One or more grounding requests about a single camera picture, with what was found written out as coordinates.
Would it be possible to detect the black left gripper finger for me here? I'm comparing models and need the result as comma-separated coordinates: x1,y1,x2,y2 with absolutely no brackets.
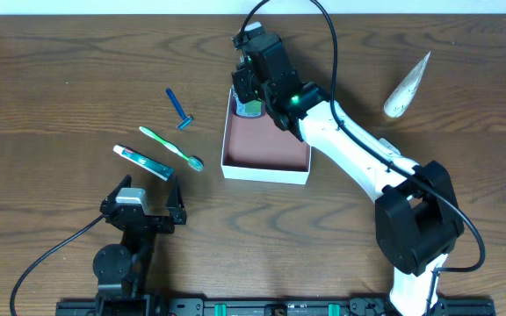
166,177,187,225
102,175,132,206

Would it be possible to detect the clear soap pump bottle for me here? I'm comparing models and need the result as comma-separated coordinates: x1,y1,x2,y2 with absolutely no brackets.
230,87,264,119

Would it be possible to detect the white lotion tube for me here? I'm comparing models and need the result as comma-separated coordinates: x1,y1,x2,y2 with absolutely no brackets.
382,52,431,119

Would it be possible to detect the green white soap packet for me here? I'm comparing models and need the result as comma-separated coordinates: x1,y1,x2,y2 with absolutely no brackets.
379,138,401,155

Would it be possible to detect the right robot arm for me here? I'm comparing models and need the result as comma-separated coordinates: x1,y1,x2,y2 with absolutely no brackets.
232,25,464,315

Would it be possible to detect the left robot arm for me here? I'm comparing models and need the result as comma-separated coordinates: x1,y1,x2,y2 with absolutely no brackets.
92,176,187,316

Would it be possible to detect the teal toothpaste tube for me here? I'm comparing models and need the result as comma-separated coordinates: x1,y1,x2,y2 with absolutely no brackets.
113,145,175,182

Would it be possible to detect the green toothbrush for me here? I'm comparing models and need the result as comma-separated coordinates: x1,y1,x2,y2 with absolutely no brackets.
139,126,204,172

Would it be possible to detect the white box with brown interior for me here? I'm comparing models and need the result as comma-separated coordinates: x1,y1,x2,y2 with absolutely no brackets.
220,92,311,185

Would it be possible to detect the blue disposable razor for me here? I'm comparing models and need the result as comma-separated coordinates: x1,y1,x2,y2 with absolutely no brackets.
165,88,193,130

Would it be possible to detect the right black cable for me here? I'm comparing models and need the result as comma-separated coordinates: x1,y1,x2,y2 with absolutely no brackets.
239,0,487,316

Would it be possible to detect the black cable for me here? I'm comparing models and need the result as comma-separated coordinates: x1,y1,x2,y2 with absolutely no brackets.
239,0,487,316
9,213,105,316

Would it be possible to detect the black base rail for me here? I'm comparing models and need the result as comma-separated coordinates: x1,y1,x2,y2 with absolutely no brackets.
54,294,498,316

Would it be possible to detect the left black cable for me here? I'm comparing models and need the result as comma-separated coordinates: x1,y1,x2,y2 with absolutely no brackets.
9,213,105,316

